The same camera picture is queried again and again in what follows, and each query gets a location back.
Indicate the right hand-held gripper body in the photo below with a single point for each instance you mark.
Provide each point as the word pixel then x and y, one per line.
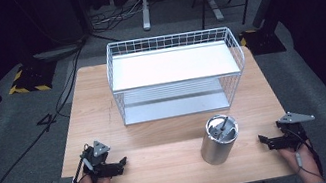
pixel 293 131

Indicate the person's right hand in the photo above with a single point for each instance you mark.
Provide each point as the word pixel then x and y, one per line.
pixel 304 164

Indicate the stainless steel cup with lid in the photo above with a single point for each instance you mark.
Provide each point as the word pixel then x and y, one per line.
pixel 219 140

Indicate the black yellow striped stand base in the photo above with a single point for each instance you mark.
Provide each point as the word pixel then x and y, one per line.
pixel 260 41
pixel 32 79

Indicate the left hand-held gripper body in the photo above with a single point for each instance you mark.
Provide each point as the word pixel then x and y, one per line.
pixel 96 157

